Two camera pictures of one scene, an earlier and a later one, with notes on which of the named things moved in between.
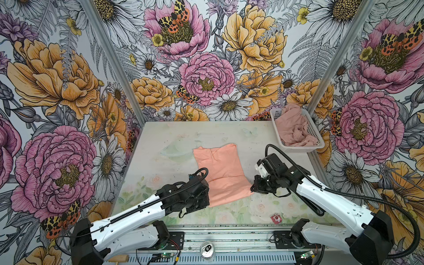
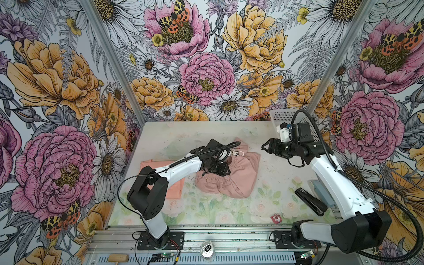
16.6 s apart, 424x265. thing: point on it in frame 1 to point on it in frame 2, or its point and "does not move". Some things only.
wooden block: (121, 258) does not move
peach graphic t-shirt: (227, 180) to (175, 191)
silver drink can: (207, 251) does not move
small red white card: (276, 218) does not move
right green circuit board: (306, 255) does not move
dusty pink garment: (292, 125) to (243, 167)
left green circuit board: (168, 254) does not move
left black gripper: (203, 200) to (223, 170)
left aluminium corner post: (110, 51) does not move
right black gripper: (257, 185) to (274, 144)
